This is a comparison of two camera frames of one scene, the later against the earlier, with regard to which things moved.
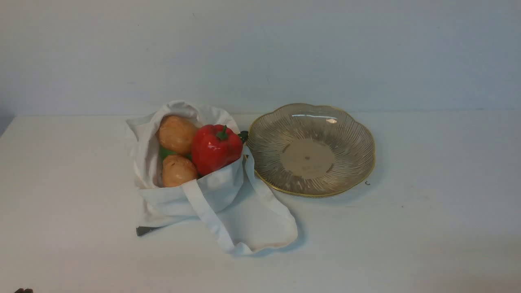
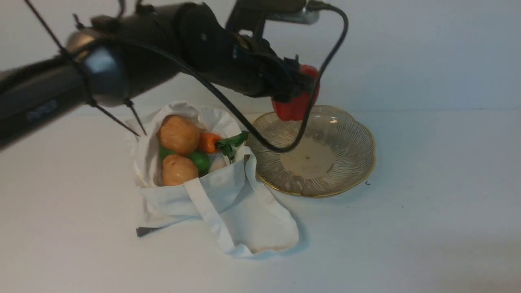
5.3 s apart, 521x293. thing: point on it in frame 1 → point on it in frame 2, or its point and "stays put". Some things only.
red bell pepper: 214,147 → 297,109
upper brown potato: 176,133 stays put
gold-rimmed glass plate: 310,150 stays put
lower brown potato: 177,170 stays put
